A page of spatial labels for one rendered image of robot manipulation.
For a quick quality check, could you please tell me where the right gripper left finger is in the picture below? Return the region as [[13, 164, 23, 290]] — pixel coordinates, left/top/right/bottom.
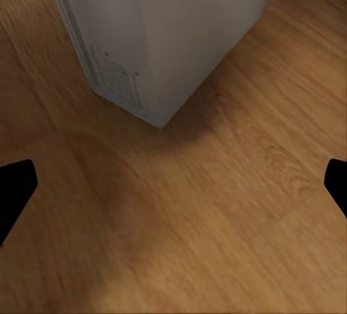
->
[[0, 159, 38, 246]]

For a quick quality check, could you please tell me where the desktop computer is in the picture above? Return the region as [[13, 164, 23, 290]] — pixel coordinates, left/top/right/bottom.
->
[[54, 0, 266, 130]]

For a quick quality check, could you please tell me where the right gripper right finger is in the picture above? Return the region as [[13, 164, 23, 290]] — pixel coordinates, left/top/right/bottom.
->
[[324, 159, 347, 218]]

